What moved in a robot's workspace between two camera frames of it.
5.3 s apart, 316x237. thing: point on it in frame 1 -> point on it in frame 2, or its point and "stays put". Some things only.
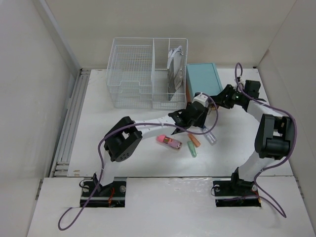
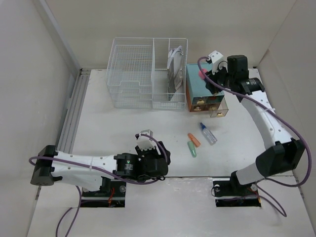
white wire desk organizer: [148, 73] stays put
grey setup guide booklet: [174, 65] stays put
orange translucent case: [196, 142] stays put
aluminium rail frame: [60, 168] stays put
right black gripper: [220, 98] -> [213, 77]
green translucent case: [192, 149] stays put
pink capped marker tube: [173, 143] -> [200, 74]
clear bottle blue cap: [209, 136] stays put
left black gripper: [199, 123] -> [167, 156]
